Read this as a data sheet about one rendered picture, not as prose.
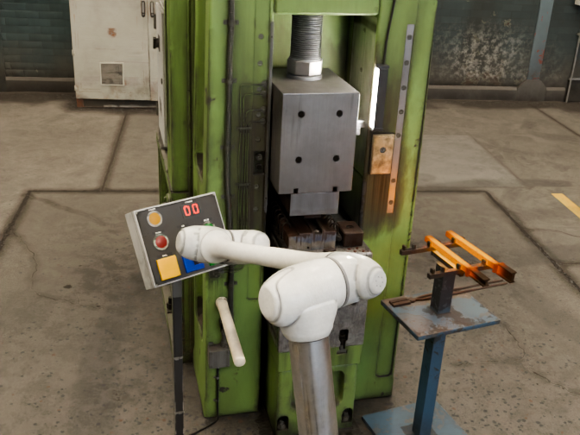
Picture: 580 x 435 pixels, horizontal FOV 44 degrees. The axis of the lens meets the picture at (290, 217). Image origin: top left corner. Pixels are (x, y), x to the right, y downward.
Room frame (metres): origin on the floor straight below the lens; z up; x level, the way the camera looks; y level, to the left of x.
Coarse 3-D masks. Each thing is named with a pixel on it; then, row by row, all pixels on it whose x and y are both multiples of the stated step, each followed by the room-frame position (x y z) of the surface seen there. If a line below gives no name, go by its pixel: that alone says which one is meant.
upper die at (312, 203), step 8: (272, 184) 2.93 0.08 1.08; (296, 192) 2.64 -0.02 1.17; (312, 192) 2.65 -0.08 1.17; (320, 192) 2.66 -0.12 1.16; (328, 192) 2.66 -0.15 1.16; (336, 192) 2.67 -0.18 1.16; (288, 200) 2.65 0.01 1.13; (296, 200) 2.63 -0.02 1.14; (304, 200) 2.64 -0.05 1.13; (312, 200) 2.65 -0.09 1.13; (320, 200) 2.66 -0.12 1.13; (328, 200) 2.66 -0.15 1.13; (336, 200) 2.67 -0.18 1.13; (288, 208) 2.64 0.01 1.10; (296, 208) 2.63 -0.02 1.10; (304, 208) 2.64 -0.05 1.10; (312, 208) 2.65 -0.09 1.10; (320, 208) 2.66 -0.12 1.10; (328, 208) 2.66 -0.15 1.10; (336, 208) 2.67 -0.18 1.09
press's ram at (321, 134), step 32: (288, 96) 2.62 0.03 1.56; (320, 96) 2.65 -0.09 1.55; (352, 96) 2.68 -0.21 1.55; (288, 128) 2.62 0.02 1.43; (320, 128) 2.65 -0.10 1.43; (352, 128) 2.68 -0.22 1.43; (288, 160) 2.62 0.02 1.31; (320, 160) 2.65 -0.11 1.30; (352, 160) 2.69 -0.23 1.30; (288, 192) 2.62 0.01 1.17
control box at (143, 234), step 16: (144, 208) 2.33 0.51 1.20; (160, 208) 2.36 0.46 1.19; (176, 208) 2.40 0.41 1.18; (208, 208) 2.47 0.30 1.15; (128, 224) 2.34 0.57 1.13; (144, 224) 2.30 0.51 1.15; (160, 224) 2.33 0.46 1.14; (176, 224) 2.36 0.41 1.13; (192, 224) 2.40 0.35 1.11; (144, 240) 2.27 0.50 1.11; (144, 256) 2.25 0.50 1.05; (160, 256) 2.27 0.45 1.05; (176, 256) 2.30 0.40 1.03; (144, 272) 2.25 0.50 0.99; (192, 272) 2.30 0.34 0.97
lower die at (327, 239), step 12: (276, 204) 2.95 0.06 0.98; (276, 216) 2.83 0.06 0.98; (288, 216) 2.81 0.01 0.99; (300, 216) 2.81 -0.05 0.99; (288, 228) 2.71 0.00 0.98; (300, 228) 2.69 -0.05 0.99; (312, 228) 2.67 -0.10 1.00; (324, 228) 2.70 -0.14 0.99; (288, 240) 2.62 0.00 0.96; (300, 240) 2.64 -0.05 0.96; (312, 240) 2.65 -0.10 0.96; (324, 240) 2.66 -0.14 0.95
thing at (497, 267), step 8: (448, 232) 2.82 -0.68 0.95; (456, 240) 2.76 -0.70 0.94; (464, 240) 2.75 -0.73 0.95; (464, 248) 2.71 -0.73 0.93; (472, 248) 2.68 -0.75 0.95; (480, 256) 2.62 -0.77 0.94; (488, 256) 2.60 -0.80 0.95; (488, 264) 2.57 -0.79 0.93; (496, 264) 2.53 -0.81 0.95; (504, 264) 2.52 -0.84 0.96; (496, 272) 2.52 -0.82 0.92; (504, 272) 2.49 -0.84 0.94; (512, 272) 2.46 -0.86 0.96; (512, 280) 2.45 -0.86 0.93
